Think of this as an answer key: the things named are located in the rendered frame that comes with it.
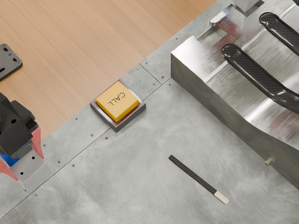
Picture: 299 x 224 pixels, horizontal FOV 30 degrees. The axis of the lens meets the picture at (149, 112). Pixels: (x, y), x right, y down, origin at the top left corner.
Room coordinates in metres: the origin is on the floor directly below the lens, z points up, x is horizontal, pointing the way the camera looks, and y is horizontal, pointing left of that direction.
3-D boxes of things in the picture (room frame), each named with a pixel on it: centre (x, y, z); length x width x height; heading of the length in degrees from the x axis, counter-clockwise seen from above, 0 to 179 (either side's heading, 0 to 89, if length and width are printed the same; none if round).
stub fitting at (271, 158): (0.37, -0.21, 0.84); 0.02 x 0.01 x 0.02; 129
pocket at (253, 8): (0.69, -0.21, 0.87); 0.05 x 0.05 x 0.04; 39
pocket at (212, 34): (0.62, -0.13, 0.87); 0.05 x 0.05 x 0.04; 39
